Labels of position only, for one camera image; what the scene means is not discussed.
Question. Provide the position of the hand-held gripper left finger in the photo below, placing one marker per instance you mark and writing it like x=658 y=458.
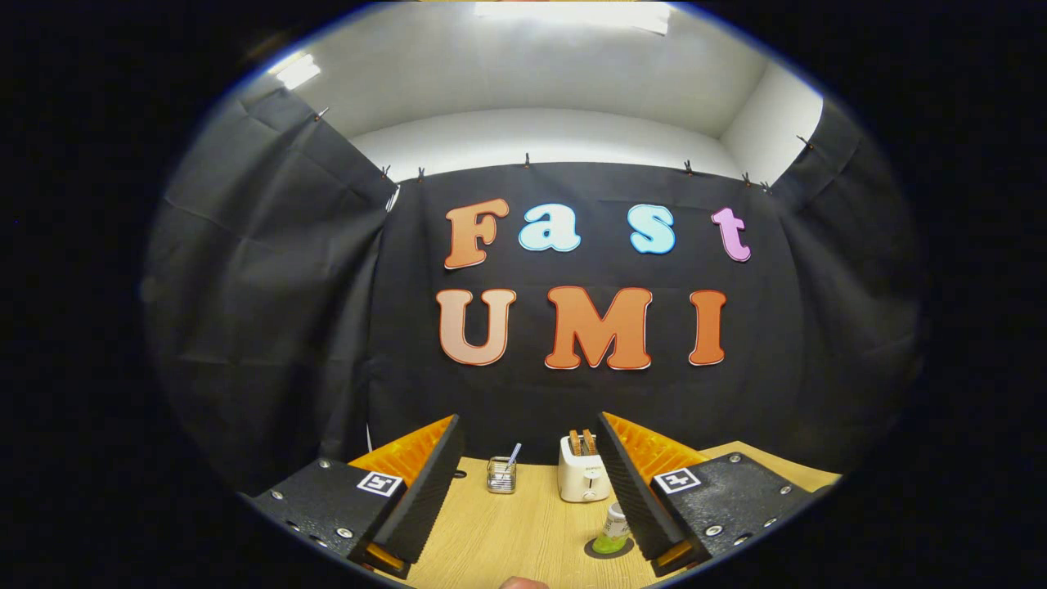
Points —
x=425 y=499

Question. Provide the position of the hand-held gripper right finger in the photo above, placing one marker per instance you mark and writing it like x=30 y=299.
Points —
x=634 y=499

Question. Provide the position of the clear juice bottle green label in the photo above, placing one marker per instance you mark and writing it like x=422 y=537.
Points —
x=613 y=528

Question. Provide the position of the dark brown round coaster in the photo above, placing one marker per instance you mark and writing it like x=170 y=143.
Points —
x=628 y=546

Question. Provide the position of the white toaster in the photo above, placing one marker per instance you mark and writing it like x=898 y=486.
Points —
x=582 y=478

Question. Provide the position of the brown toast slice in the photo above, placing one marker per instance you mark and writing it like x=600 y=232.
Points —
x=575 y=443
x=588 y=442

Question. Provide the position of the wooden table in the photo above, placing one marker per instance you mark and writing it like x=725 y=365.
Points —
x=507 y=540

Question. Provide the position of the white pen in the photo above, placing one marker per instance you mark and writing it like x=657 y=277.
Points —
x=514 y=454

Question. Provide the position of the small ceiling light panel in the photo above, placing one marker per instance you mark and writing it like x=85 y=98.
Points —
x=296 y=71

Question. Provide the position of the large ceiling light panel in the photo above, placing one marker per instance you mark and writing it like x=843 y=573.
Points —
x=572 y=12

